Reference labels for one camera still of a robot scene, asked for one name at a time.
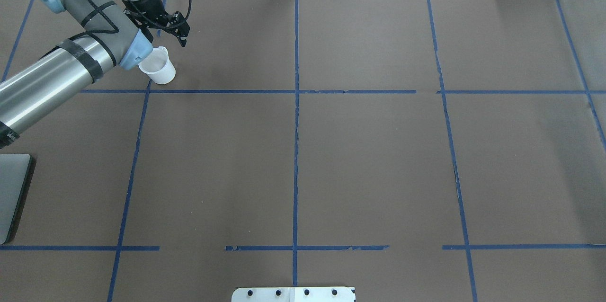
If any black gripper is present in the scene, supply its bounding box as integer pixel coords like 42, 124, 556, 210
124, 0, 190, 47

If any white plastic cup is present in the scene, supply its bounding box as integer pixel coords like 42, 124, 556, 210
138, 46, 176, 86

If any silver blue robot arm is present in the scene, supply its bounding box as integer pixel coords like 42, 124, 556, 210
0, 0, 190, 147

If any silver closed laptop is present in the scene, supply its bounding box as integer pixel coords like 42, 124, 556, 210
0, 154, 34, 245

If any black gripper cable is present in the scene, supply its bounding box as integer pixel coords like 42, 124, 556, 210
80, 0, 192, 37

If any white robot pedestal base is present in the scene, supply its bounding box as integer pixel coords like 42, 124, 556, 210
231, 286, 356, 302

